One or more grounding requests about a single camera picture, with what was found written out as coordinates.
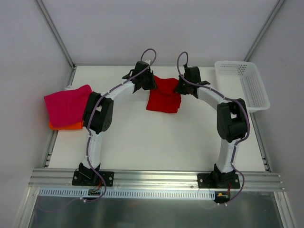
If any folded pink t shirt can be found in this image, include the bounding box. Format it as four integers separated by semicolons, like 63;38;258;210
44;85;92;127

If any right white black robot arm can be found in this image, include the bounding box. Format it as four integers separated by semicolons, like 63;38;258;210
174;64;250;189

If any aluminium frame post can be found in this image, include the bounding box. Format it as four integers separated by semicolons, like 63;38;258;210
243;0;286;62
34;0;76;70

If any folded orange t shirt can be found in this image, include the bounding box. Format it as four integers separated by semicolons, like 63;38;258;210
48;121;84;131

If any right aluminium frame post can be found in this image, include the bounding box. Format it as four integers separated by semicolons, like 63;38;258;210
243;0;286;62

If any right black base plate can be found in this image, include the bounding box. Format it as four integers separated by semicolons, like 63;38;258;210
197;173;240;189

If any white slotted cable duct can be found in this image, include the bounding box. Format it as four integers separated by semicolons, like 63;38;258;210
38;188;215;200

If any aluminium mounting rail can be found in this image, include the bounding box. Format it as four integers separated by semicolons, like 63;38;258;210
28;169;286;192

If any white plastic basket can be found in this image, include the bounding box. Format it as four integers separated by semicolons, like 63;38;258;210
215;61;270;113

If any red t shirt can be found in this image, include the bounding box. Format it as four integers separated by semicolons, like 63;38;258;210
146;76;181;114

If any left aluminium frame post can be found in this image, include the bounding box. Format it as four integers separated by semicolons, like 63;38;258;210
34;0;76;70

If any folded white t shirt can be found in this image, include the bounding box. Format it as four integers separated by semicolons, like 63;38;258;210
64;85;73;91

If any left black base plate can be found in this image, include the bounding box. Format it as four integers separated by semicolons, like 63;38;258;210
72;170;114;187

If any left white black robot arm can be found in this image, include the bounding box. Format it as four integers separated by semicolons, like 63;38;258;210
72;60;157;187

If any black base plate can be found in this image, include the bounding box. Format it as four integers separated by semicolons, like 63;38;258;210
197;173;240;189
72;170;114;187

